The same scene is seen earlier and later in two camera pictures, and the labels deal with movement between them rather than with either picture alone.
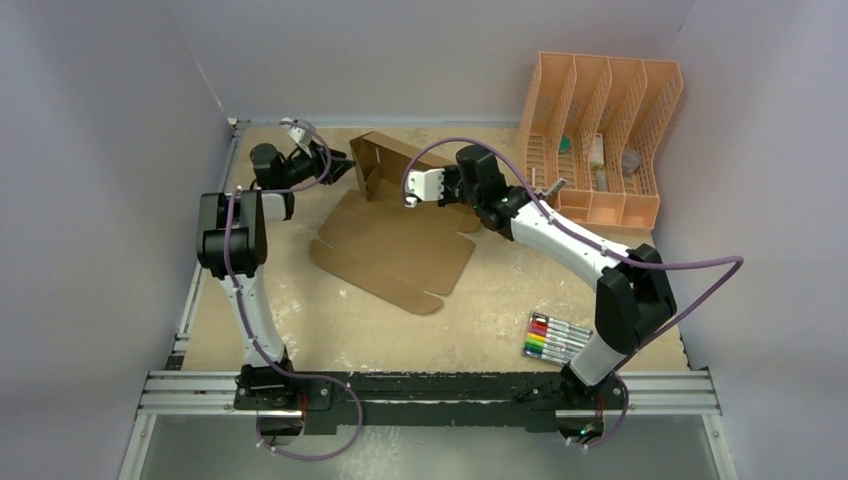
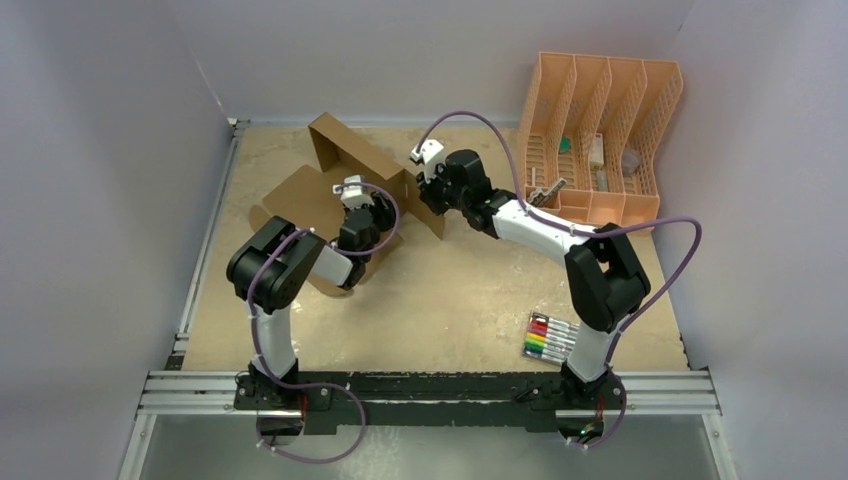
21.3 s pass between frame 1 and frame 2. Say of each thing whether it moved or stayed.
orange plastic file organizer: stayed
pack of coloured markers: stayed
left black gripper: moved
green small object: stayed
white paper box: stayed
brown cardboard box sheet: moved
